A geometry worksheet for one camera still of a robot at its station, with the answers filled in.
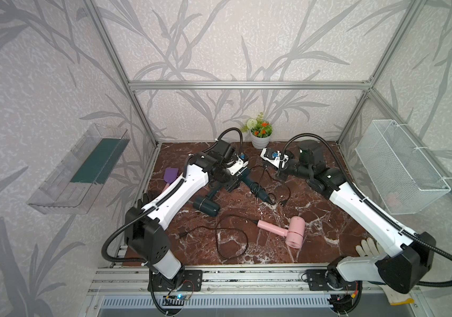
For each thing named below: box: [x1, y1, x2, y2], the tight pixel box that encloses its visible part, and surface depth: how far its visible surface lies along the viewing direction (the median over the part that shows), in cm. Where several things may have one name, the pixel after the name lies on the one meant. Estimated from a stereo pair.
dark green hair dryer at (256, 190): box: [237, 167, 274, 206], surface depth 74 cm
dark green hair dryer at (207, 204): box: [192, 184, 221, 217], surface depth 91 cm
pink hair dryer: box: [257, 215, 306, 249], surface depth 85 cm
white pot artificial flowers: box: [240, 112, 273, 150], surface depth 114 cm
